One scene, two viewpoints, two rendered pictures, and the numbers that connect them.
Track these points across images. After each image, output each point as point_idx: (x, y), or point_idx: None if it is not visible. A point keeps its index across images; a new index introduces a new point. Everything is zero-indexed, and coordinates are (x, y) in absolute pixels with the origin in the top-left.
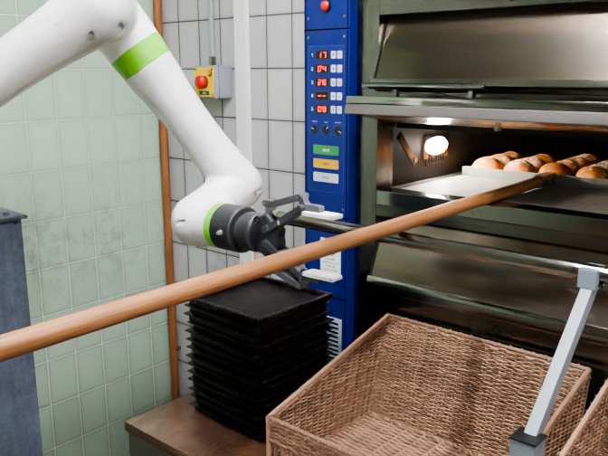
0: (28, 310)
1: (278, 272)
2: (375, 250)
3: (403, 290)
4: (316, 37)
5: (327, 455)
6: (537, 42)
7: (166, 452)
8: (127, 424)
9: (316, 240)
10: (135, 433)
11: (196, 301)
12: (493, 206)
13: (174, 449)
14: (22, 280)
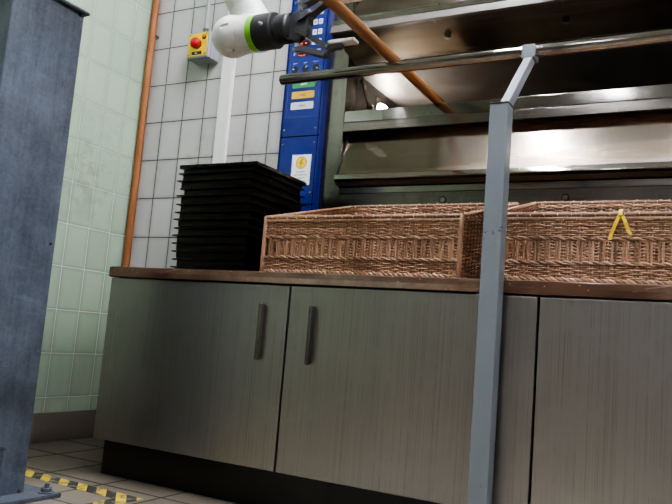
0: (73, 91)
1: (306, 48)
2: (341, 159)
3: (364, 187)
4: None
5: (324, 226)
6: None
7: (155, 277)
8: (112, 268)
9: (288, 158)
10: (121, 273)
11: (193, 165)
12: (441, 104)
13: (166, 269)
14: (74, 63)
